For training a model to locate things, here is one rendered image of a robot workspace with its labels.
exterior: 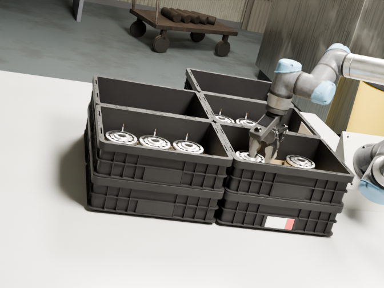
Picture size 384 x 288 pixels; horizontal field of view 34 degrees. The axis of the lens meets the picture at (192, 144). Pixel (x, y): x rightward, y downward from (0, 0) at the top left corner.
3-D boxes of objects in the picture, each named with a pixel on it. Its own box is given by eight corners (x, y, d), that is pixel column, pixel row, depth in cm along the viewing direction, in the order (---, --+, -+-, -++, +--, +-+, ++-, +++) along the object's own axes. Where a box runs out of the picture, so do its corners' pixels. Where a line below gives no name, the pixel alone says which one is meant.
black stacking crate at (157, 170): (206, 153, 218) (213, 123, 214) (224, 195, 191) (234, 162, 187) (90, 137, 208) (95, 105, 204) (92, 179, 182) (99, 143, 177)
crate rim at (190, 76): (272, 87, 278) (274, 82, 277) (294, 112, 251) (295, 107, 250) (184, 72, 268) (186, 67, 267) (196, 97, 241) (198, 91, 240)
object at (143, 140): (168, 139, 209) (169, 138, 209) (171, 152, 200) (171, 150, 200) (139, 134, 208) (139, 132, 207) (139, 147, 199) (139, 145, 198)
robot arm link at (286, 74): (299, 67, 192) (274, 58, 196) (288, 101, 196) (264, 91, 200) (308, 64, 199) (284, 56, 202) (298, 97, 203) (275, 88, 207)
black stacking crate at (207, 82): (266, 107, 281) (273, 83, 277) (286, 134, 255) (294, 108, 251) (180, 94, 272) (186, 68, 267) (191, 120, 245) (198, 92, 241)
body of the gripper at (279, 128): (284, 142, 210) (294, 108, 206) (272, 147, 203) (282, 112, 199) (264, 134, 214) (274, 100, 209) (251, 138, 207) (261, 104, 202)
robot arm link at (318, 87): (342, 70, 193) (310, 59, 198) (325, 95, 188) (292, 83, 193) (341, 87, 199) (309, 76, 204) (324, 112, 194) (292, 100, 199)
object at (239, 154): (239, 163, 205) (239, 161, 205) (232, 150, 214) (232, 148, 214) (268, 167, 207) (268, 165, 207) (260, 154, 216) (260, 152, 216)
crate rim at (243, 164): (232, 167, 188) (235, 160, 187) (212, 128, 214) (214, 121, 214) (354, 183, 197) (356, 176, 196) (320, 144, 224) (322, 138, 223)
